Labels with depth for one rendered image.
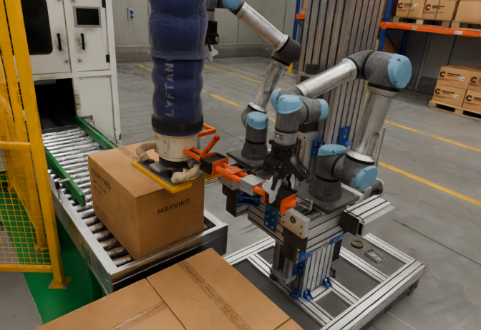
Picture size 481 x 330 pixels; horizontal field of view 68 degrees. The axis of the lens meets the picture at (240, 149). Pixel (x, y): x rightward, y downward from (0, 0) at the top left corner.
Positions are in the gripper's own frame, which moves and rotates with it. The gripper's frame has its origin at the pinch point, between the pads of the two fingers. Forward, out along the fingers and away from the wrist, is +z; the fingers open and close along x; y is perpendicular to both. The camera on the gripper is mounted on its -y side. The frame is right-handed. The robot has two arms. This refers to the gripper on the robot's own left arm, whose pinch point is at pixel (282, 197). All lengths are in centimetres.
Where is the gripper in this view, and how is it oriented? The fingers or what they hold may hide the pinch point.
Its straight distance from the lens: 125.1
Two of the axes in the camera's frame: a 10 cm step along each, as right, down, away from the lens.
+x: -7.1, 2.3, -6.7
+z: -0.7, 9.2, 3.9
